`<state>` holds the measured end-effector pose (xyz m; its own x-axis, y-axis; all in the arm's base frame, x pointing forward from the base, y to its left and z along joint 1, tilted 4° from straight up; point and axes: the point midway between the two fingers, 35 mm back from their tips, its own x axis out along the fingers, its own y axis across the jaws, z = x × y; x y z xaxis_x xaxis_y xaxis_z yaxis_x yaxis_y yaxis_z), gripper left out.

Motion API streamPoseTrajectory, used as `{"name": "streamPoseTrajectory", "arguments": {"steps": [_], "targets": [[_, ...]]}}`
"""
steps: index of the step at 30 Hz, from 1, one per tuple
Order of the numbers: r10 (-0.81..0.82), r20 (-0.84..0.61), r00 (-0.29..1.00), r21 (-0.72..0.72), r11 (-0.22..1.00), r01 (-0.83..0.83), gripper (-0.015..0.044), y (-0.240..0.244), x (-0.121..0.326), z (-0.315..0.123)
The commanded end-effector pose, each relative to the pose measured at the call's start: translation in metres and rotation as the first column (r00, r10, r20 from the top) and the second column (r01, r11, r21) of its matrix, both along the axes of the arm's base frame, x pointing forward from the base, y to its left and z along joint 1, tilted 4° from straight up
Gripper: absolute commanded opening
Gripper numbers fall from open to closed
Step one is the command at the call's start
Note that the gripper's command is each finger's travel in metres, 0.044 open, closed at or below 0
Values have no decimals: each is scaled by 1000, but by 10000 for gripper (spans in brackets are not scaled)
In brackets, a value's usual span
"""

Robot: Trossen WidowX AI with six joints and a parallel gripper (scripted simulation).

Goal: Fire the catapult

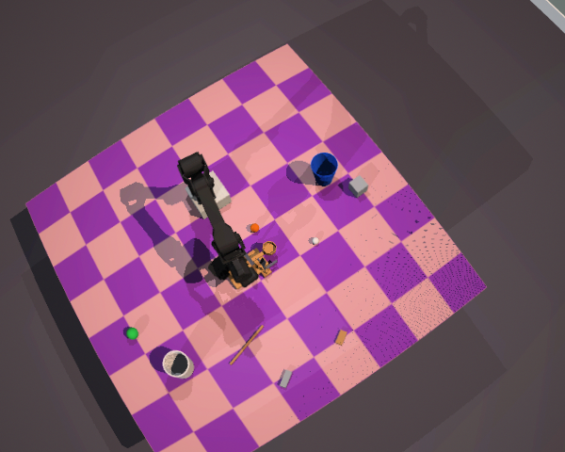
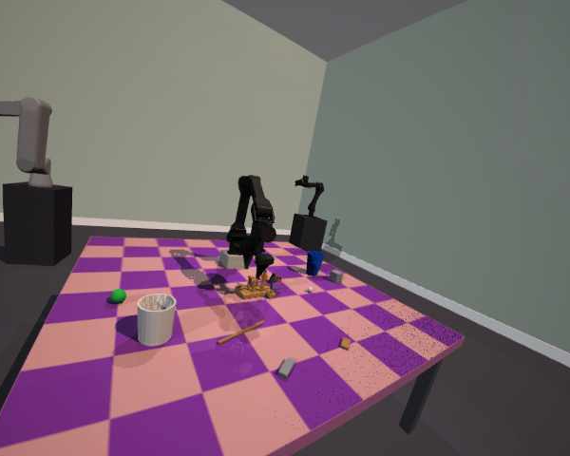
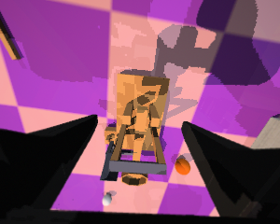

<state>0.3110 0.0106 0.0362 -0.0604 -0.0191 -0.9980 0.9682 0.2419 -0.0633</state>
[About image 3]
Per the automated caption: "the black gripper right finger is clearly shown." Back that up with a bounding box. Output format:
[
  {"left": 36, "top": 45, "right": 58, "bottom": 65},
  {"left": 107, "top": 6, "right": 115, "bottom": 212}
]
[{"left": 181, "top": 121, "right": 280, "bottom": 217}]

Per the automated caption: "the orange ball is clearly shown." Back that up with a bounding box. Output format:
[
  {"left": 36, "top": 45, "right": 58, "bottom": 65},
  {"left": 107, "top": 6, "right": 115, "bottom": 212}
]
[{"left": 175, "top": 159, "right": 190, "bottom": 175}]

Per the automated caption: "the white ball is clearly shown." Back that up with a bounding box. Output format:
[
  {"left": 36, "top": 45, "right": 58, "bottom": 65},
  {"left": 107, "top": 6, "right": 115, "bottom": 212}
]
[{"left": 103, "top": 194, "right": 112, "bottom": 205}]

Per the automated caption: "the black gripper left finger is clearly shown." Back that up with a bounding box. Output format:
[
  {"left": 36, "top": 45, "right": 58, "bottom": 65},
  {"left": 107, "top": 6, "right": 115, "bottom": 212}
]
[{"left": 0, "top": 114, "right": 98, "bottom": 210}]

